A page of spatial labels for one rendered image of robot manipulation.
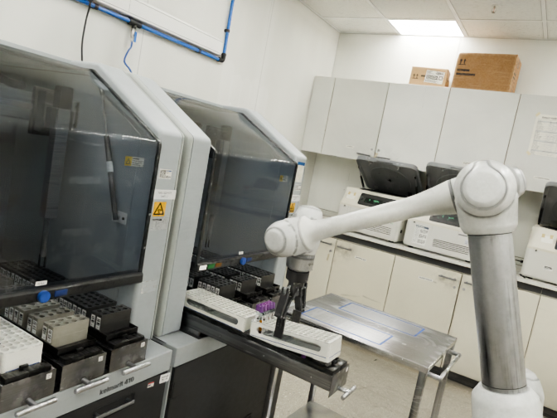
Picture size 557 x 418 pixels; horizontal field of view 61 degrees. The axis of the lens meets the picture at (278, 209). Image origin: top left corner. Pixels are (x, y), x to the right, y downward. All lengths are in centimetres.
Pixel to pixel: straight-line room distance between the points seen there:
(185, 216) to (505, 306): 100
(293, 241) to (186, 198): 46
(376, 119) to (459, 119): 68
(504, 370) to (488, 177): 46
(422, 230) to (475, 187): 263
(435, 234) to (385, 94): 130
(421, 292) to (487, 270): 261
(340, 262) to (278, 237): 271
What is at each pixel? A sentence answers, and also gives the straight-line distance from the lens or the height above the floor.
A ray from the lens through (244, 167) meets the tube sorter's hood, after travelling 182.
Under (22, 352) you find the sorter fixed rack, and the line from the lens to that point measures 133.
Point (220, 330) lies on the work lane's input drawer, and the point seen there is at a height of 80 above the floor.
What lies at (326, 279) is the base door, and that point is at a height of 46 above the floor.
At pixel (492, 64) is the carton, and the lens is 415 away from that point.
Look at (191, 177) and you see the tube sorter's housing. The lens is 161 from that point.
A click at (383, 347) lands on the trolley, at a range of 180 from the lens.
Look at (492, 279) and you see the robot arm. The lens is 122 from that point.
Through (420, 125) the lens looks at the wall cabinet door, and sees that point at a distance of 411.
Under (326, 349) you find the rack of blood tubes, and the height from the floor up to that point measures 87.
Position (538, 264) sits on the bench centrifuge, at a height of 101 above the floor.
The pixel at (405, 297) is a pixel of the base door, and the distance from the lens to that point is 385.
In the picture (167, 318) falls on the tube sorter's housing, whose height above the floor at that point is 80.
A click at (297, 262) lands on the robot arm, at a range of 151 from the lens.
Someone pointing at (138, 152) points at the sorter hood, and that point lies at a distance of 141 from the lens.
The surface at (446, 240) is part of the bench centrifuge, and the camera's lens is 374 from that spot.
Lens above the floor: 144
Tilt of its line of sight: 7 degrees down
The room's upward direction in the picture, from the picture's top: 11 degrees clockwise
